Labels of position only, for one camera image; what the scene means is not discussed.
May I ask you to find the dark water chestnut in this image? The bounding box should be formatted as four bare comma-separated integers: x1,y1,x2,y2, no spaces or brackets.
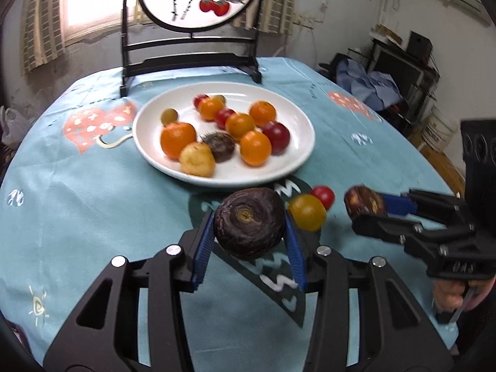
202,132,235,163
344,185,386,219
214,187,285,261

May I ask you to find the yellow-green tomato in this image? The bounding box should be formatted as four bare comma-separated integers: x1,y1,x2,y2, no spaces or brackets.
287,194,327,232

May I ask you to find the dark red plum tomato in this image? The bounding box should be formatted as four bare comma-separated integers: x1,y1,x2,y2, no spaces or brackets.
261,121,291,155

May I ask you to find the dark water chestnut back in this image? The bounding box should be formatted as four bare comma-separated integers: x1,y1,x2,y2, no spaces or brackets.
214,187,285,261

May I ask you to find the large orange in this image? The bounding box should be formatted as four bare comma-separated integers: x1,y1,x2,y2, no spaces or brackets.
240,130,272,166
160,122,197,160

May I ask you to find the small orange tangerine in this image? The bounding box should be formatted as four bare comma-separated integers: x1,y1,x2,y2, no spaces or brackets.
249,101,277,128

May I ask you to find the large yellow passion fruit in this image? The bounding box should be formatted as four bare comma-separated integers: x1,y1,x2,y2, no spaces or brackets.
178,142,216,177

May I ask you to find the orange-yellow tomato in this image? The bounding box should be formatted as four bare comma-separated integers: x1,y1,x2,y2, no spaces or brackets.
225,113,255,142

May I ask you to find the small yellow round fruit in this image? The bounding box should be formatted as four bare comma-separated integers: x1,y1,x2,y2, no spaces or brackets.
161,108,178,127

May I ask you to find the small yellow-green fruit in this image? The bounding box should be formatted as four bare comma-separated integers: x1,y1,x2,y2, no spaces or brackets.
214,95,226,104

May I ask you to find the red cherry tomato front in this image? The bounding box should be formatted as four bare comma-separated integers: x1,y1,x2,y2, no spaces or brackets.
193,94,209,109

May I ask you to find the red cherry tomato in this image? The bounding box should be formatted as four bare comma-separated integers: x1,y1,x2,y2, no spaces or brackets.
310,186,335,211
193,94,209,109

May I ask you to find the orange fruit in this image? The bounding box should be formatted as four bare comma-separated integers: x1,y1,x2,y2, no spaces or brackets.
197,97,224,122

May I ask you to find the person's right hand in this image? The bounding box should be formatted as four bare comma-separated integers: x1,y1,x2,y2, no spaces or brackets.
432,277,495,312

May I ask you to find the white plastic bucket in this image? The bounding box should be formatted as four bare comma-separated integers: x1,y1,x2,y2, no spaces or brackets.
421,106,459,152

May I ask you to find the blue cloth pile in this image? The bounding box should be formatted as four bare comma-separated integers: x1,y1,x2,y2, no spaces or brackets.
336,59,403,112

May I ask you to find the black shelf rack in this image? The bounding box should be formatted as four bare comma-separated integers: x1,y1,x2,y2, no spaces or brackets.
365,33,440,125

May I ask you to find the light blue patterned tablecloth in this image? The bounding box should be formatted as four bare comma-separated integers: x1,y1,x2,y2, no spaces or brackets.
1,58,458,371

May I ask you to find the white oval plate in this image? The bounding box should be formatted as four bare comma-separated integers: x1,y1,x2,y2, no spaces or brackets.
132,82,315,187

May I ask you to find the small red tomato back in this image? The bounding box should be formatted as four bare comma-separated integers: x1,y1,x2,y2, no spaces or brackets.
215,108,236,130

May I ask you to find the white plastic bag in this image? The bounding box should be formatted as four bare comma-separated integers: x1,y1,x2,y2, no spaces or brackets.
0,106,31,149

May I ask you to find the right checked curtain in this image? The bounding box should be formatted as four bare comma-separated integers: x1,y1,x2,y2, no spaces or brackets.
231,0,295,35

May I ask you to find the checked curtain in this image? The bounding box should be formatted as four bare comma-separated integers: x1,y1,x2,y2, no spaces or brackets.
231,0,295,35
20,0,65,76

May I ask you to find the left checked curtain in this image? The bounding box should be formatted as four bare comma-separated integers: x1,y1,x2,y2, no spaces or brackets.
20,0,65,76

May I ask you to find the round painted screen on stand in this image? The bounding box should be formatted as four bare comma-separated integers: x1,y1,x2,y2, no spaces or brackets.
119,0,262,97

